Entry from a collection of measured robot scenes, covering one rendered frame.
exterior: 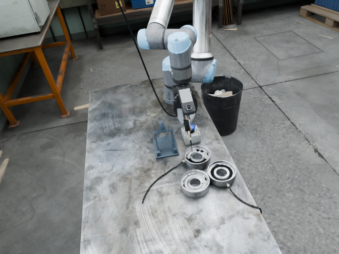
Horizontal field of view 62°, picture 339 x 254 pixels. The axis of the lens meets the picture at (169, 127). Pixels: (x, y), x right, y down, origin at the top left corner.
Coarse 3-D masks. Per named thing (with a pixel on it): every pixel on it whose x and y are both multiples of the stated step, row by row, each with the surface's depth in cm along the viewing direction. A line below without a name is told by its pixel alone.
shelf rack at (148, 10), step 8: (88, 0) 374; (176, 0) 419; (184, 0) 414; (192, 0) 410; (216, 0) 406; (88, 8) 380; (96, 8) 430; (128, 8) 412; (144, 8) 404; (152, 8) 400; (176, 8) 402; (184, 8) 405; (192, 8) 407; (216, 8) 431; (96, 16) 398; (104, 16) 394; (112, 16) 392; (120, 16) 394; (128, 16) 396; (136, 16) 399; (144, 16) 401; (216, 16) 438; (96, 24) 394; (104, 24) 397; (96, 32) 402
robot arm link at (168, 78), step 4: (168, 56) 141; (164, 60) 138; (168, 60) 137; (164, 64) 137; (168, 64) 135; (164, 68) 138; (168, 68) 136; (164, 72) 139; (168, 72) 137; (164, 76) 141; (168, 76) 139; (164, 80) 144; (168, 80) 141; (172, 80) 140; (168, 84) 142; (172, 84) 141
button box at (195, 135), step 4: (184, 128) 124; (196, 128) 123; (184, 132) 122; (192, 132) 121; (196, 132) 121; (184, 136) 120; (192, 136) 120; (196, 136) 120; (200, 136) 121; (184, 140) 122; (188, 140) 121; (192, 140) 121; (196, 140) 122; (200, 140) 122; (188, 144) 122
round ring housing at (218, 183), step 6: (216, 162) 108; (222, 162) 108; (228, 162) 107; (210, 168) 107; (216, 168) 106; (222, 168) 106; (234, 168) 104; (210, 174) 104; (216, 174) 104; (228, 174) 103; (234, 174) 103; (210, 180) 103; (216, 180) 100; (228, 180) 100; (234, 180) 103; (222, 186) 103
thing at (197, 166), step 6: (186, 150) 114; (204, 150) 115; (186, 156) 113; (192, 156) 113; (198, 156) 115; (204, 156) 112; (210, 156) 112; (186, 162) 111; (204, 162) 108; (192, 168) 111; (198, 168) 110
